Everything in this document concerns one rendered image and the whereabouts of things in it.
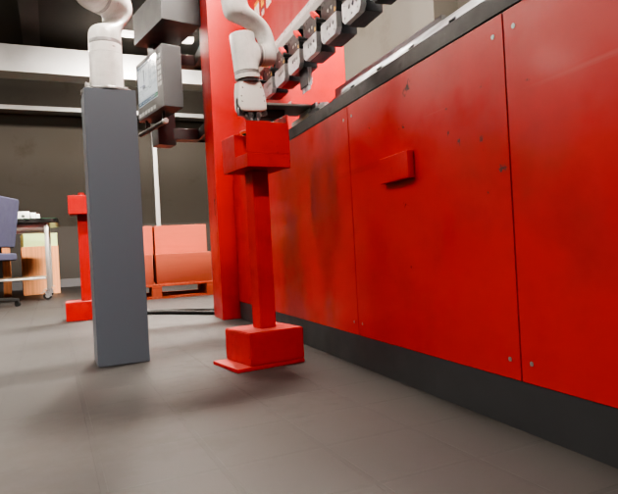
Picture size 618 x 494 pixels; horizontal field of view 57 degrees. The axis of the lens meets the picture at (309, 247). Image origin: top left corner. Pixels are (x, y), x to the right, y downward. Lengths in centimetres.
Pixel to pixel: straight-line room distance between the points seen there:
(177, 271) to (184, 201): 424
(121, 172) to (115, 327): 56
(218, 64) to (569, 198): 265
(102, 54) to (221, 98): 121
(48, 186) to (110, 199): 710
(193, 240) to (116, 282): 355
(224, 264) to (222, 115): 85
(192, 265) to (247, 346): 347
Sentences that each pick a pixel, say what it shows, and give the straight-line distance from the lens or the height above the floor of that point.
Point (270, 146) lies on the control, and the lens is 192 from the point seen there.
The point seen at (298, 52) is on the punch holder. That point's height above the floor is 124.
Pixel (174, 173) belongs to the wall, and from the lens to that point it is 947.
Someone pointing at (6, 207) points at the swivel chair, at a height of 89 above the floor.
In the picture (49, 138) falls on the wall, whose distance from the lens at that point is 937.
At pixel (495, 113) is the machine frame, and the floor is 64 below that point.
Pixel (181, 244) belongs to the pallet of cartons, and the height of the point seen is 48.
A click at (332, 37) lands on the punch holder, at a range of 229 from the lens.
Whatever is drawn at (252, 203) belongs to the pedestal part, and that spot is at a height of 55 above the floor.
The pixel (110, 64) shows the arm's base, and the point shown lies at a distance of 231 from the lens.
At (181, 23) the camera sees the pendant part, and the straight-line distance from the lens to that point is 367.
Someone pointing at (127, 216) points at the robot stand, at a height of 54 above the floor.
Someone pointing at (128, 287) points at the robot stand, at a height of 28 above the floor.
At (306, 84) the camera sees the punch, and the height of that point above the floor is 110.
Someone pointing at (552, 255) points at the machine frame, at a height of 35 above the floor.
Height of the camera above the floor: 39
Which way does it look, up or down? level
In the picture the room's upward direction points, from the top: 3 degrees counter-clockwise
